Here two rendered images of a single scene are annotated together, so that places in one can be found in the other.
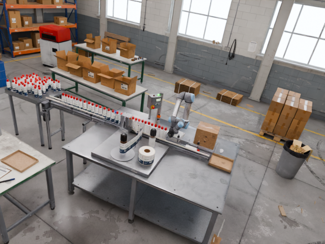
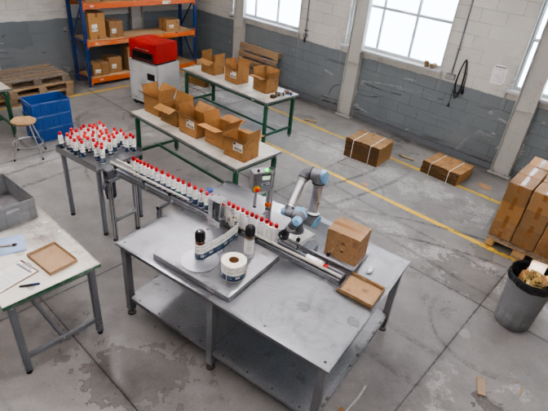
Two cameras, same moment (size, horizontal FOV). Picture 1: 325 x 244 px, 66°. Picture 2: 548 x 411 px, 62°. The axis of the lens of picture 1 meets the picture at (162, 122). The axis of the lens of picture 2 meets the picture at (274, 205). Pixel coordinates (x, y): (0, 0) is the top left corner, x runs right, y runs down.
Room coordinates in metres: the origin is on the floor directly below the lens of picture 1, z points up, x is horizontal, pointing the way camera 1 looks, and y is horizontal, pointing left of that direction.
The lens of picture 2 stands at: (-0.17, -0.75, 3.28)
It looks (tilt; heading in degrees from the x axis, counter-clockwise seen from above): 32 degrees down; 13
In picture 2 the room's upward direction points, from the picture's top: 6 degrees clockwise
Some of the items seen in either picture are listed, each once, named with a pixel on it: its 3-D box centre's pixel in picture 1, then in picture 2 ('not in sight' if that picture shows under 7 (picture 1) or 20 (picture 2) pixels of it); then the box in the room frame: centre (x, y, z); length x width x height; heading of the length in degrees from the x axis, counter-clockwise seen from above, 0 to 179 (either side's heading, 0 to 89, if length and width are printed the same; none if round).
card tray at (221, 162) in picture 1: (221, 162); (360, 289); (2.71, -0.86, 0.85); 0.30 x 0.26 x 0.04; 71
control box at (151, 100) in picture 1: (154, 101); (260, 179); (3.15, 0.15, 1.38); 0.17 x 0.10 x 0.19; 126
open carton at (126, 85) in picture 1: (125, 83); (242, 140); (4.70, 0.85, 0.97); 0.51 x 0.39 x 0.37; 159
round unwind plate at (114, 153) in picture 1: (122, 153); (200, 260); (2.52, 0.44, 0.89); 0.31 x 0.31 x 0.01
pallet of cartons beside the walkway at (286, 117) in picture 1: (286, 115); (543, 210); (5.55, -2.93, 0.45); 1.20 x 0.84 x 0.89; 155
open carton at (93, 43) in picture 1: (93, 40); (213, 62); (7.73, 2.49, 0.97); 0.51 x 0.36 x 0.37; 156
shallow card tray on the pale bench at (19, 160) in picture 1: (20, 160); (52, 258); (2.18, 1.57, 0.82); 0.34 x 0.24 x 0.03; 69
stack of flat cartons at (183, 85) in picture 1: (187, 87); (368, 148); (7.13, -0.59, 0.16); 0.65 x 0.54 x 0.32; 68
